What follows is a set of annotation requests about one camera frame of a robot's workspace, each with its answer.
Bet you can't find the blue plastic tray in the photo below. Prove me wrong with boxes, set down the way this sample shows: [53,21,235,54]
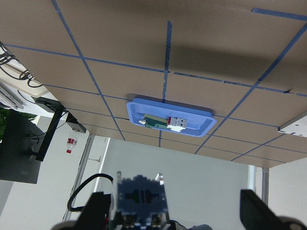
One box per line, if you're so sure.
[127,98,217,138]

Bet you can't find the green terminal block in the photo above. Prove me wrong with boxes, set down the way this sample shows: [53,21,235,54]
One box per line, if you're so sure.
[139,114,168,129]

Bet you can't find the red emergency stop button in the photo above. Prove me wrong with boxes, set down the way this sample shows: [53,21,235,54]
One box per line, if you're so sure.
[109,171,171,230]

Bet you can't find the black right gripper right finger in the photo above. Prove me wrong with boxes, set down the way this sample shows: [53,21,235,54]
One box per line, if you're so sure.
[239,190,285,230]

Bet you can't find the black camera cable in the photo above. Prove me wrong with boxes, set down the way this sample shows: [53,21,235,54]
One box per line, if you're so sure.
[67,173,114,213]

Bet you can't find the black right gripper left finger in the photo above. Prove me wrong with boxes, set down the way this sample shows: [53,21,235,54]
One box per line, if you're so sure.
[76,192,111,230]

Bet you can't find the black monitor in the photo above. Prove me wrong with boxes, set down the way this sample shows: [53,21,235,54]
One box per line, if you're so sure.
[0,109,51,184]

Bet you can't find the white circuit breaker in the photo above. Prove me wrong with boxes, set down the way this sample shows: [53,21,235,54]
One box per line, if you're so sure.
[166,117,187,132]

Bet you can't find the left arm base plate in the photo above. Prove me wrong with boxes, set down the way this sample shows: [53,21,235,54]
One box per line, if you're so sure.
[278,112,307,138]

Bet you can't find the plastic water bottle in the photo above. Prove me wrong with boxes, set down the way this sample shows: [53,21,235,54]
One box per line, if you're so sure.
[66,129,80,153]

